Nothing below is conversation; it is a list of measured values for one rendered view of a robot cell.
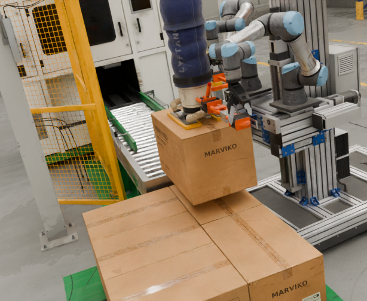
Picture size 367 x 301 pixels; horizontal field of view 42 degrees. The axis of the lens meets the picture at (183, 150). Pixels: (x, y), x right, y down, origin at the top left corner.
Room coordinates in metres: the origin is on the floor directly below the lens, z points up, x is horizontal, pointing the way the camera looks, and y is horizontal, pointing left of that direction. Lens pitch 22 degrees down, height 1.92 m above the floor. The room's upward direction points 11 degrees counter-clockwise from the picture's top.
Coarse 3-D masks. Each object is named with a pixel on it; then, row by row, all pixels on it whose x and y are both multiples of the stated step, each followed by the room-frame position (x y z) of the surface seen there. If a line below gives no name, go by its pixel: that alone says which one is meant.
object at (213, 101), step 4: (204, 100) 2.43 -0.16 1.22; (208, 100) 2.43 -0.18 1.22; (212, 100) 2.42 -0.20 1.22; (216, 100) 2.37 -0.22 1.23; (220, 100) 2.37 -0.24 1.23; (204, 104) 2.36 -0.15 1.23; (208, 104) 2.35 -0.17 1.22; (212, 104) 2.36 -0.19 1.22; (216, 104) 2.36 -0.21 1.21; (220, 104) 2.37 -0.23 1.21; (204, 108) 2.39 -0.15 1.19; (208, 108) 2.35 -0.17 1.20; (208, 112) 2.35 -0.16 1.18; (212, 112) 2.36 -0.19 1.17
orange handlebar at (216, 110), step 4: (220, 76) 2.94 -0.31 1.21; (220, 80) 2.92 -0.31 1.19; (224, 80) 2.85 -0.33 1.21; (224, 84) 2.73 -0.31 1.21; (212, 88) 2.70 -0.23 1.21; (216, 88) 2.71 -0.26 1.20; (220, 88) 2.72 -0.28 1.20; (204, 96) 2.55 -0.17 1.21; (196, 100) 2.55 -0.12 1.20; (200, 100) 2.49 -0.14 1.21; (212, 108) 2.32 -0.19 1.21; (216, 108) 2.28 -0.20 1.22; (220, 108) 2.27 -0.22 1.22; (224, 108) 2.27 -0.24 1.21; (216, 112) 2.26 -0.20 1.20; (240, 124) 2.01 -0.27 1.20; (244, 124) 2.00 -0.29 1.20; (248, 124) 2.01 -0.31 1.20
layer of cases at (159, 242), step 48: (240, 192) 2.62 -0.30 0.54; (96, 240) 2.37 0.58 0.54; (144, 240) 2.27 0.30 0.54; (192, 240) 2.18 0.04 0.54; (240, 240) 2.10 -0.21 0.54; (288, 240) 2.02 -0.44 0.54; (144, 288) 1.85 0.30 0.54; (192, 288) 1.78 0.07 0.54; (240, 288) 1.73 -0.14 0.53; (288, 288) 1.80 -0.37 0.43
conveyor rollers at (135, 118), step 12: (120, 108) 5.10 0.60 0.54; (132, 108) 5.04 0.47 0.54; (144, 108) 4.91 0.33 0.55; (120, 120) 4.64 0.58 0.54; (132, 120) 4.58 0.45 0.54; (144, 120) 4.52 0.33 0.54; (132, 132) 4.21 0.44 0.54; (144, 132) 4.15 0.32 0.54; (144, 144) 3.79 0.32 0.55; (156, 144) 3.80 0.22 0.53; (144, 156) 3.51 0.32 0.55; (156, 156) 3.52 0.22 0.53; (144, 168) 3.30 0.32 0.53; (156, 168) 3.24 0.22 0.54
